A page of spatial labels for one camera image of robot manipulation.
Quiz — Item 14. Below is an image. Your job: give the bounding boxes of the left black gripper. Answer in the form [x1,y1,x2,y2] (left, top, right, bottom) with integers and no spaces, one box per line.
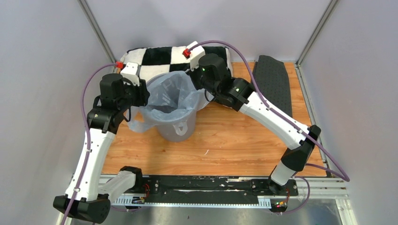
[117,76,150,112]

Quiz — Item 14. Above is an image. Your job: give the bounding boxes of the translucent blue plastic trash bag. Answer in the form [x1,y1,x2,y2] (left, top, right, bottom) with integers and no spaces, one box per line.
[127,70,215,136]

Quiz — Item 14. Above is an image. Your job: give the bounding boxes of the grey plastic trash bin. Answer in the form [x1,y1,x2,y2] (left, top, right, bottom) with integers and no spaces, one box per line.
[144,72,199,143]

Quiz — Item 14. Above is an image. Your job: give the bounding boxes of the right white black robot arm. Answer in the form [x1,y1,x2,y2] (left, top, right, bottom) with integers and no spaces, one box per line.
[189,53,321,196]

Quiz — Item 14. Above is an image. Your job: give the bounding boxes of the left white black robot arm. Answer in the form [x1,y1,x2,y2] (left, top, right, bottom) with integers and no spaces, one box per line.
[53,73,150,224]

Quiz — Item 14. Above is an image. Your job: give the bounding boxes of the black white checkered pillow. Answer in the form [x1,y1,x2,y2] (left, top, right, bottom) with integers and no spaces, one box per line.
[120,46,234,82]

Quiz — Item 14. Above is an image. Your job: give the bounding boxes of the dark grey perforated mat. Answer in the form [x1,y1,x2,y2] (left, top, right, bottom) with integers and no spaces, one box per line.
[253,55,292,117]

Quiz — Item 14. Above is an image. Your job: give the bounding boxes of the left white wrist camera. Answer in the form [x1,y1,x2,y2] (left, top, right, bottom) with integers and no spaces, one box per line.
[115,61,140,86]

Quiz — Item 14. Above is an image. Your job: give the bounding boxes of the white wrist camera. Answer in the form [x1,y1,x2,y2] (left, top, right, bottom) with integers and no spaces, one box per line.
[115,61,140,86]
[183,41,206,71]

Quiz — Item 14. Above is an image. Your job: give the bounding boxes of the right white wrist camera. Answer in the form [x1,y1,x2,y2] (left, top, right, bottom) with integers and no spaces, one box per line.
[183,41,206,71]

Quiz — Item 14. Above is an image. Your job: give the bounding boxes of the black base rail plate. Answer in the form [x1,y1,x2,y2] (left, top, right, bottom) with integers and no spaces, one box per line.
[113,175,298,209]

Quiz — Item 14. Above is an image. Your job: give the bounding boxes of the left aluminium frame post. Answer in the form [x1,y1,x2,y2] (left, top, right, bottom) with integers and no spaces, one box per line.
[77,0,116,62]

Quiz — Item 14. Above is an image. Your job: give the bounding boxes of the aluminium frame post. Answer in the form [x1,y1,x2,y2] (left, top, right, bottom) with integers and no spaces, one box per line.
[296,0,340,66]
[77,0,116,62]

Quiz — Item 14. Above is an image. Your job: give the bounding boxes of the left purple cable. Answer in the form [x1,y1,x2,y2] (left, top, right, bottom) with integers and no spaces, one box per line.
[61,63,119,225]

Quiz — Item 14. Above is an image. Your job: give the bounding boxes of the white slotted cable duct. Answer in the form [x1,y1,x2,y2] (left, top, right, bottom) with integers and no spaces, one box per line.
[110,195,272,209]

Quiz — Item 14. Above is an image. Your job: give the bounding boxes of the right aluminium frame post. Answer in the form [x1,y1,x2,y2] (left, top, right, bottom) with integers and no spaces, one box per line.
[296,0,340,66]

